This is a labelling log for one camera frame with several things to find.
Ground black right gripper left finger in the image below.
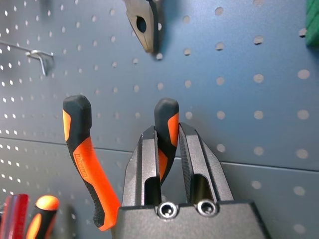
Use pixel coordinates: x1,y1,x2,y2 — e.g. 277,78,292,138
122,125,162,207

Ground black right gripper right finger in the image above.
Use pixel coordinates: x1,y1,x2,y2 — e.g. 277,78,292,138
178,121,235,204

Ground orange black long-nose pliers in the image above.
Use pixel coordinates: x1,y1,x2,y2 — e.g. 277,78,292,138
62,94,180,232

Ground dark grey metal pegboard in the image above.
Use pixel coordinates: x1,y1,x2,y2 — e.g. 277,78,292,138
0,0,319,239

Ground grey steel pliers head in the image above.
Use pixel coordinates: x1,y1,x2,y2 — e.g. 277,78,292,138
123,0,164,53

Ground green block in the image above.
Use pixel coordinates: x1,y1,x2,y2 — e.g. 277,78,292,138
305,0,319,47

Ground orange black screwdriver handle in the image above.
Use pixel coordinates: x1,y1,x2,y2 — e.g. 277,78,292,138
25,195,60,239

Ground silver wire pegboard hook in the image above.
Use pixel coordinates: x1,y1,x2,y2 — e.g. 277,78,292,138
0,39,54,77

